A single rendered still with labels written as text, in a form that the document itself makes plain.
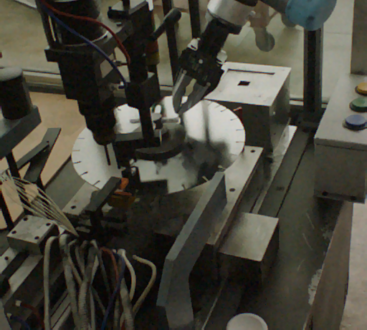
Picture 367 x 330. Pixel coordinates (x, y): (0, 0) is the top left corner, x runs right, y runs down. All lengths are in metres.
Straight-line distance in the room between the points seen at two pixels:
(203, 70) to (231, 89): 0.33
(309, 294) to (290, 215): 0.21
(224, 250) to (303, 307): 0.17
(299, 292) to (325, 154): 0.29
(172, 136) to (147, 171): 0.10
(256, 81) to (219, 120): 0.26
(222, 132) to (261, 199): 0.20
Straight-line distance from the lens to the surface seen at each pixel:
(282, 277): 1.11
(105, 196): 0.96
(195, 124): 1.15
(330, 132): 1.21
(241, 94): 1.34
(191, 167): 1.04
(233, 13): 1.03
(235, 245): 1.07
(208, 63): 1.04
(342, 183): 1.24
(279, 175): 1.32
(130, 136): 1.02
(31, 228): 1.09
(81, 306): 0.90
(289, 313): 1.06
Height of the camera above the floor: 1.57
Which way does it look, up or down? 34 degrees down
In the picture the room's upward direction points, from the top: 8 degrees counter-clockwise
